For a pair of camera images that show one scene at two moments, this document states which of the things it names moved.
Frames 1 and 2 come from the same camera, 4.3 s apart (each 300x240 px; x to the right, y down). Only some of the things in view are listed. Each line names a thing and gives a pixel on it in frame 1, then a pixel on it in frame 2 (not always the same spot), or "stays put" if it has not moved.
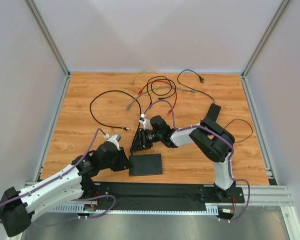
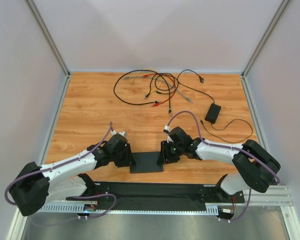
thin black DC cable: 245,122 stays put
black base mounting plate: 134,196 stays put
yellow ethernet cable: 151,69 stays put
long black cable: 124,128 to 154,102
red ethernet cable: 171,108 to 155,105
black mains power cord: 201,80 stays put
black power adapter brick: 213,112 stays put
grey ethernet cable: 160,88 to 185,96
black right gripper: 142,139 to 167,153
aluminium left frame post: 47,34 stays put
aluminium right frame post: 264,40 stays put
